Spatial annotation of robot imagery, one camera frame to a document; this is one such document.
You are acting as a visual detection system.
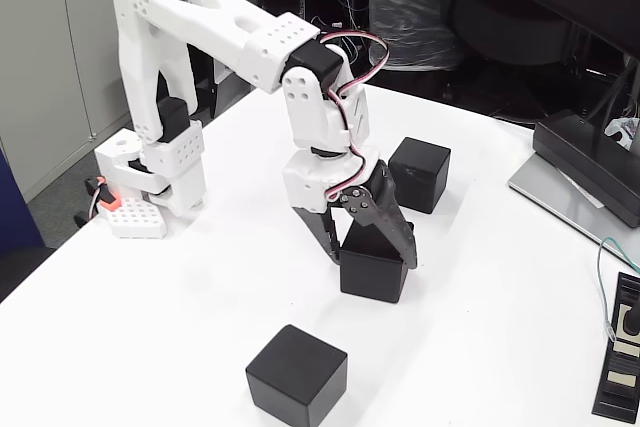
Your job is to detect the black cube block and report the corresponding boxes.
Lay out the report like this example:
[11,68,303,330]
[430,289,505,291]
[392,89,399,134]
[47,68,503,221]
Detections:
[244,324,349,427]
[388,136,452,215]
[338,219,411,304]

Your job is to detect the black flat panel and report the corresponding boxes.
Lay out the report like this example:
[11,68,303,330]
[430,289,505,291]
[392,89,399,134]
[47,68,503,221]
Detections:
[155,44,217,121]

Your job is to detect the silver monitor stand base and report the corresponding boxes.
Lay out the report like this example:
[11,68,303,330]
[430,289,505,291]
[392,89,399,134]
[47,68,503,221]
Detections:
[507,151,640,268]

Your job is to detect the bin with clear plastic bag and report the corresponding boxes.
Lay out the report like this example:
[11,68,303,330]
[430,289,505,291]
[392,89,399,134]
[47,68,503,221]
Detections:
[362,0,459,72]

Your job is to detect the black box device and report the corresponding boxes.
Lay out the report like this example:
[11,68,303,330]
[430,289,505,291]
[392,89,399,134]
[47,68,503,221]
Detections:
[531,109,640,228]

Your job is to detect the orange and black table clamp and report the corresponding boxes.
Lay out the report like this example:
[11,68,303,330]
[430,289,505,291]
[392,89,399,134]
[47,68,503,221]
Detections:
[74,175,121,228]

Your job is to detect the black office chair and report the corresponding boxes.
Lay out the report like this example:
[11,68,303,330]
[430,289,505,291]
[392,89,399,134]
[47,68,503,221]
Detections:
[447,0,576,68]

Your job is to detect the white crumpled bag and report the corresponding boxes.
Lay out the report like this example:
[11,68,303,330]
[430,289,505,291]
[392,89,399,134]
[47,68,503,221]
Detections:
[603,116,640,151]

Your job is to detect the black power strip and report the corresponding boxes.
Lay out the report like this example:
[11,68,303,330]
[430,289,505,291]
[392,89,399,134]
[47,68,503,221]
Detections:
[591,271,640,421]

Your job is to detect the blue partition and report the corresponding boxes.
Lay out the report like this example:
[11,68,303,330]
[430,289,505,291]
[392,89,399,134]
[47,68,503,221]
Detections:
[0,146,46,253]

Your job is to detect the grey cabinet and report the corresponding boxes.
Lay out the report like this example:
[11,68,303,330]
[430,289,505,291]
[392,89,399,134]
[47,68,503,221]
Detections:
[0,0,207,203]

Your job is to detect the pink white servo cable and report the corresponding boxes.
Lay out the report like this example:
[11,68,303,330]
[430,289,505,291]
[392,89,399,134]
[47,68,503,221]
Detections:
[318,30,391,203]

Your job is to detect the green cable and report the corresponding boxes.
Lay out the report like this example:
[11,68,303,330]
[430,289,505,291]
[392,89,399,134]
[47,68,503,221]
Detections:
[596,236,640,341]

